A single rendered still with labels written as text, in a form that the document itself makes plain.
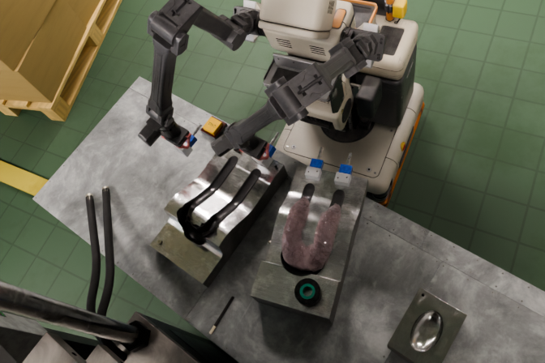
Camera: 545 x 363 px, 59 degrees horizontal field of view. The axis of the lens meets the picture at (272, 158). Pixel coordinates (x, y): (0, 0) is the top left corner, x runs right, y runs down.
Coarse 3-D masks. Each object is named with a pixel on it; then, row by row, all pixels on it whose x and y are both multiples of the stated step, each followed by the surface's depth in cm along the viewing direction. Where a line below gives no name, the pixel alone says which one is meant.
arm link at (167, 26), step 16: (176, 0) 126; (192, 0) 126; (160, 16) 125; (176, 16) 125; (192, 16) 126; (208, 16) 137; (224, 16) 161; (160, 32) 126; (176, 32) 124; (224, 32) 153; (240, 32) 159
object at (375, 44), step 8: (360, 32) 152; (368, 32) 153; (376, 32) 153; (352, 40) 150; (360, 40) 148; (368, 40) 150; (376, 40) 153; (384, 40) 152; (368, 48) 148; (376, 48) 153; (368, 56) 153; (376, 56) 155
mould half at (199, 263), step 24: (216, 168) 181; (240, 168) 178; (264, 168) 176; (192, 192) 175; (216, 192) 176; (264, 192) 172; (192, 216) 168; (240, 216) 168; (168, 240) 174; (216, 240) 162; (240, 240) 174; (192, 264) 168; (216, 264) 166
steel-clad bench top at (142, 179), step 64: (128, 128) 209; (192, 128) 202; (64, 192) 201; (128, 192) 194; (128, 256) 181; (256, 256) 171; (384, 256) 162; (448, 256) 157; (192, 320) 165; (256, 320) 161; (384, 320) 153; (512, 320) 145
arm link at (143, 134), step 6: (150, 120) 161; (168, 120) 157; (144, 126) 161; (150, 126) 161; (156, 126) 161; (144, 132) 160; (150, 132) 160; (156, 132) 163; (144, 138) 160; (150, 138) 162; (156, 138) 163; (150, 144) 163
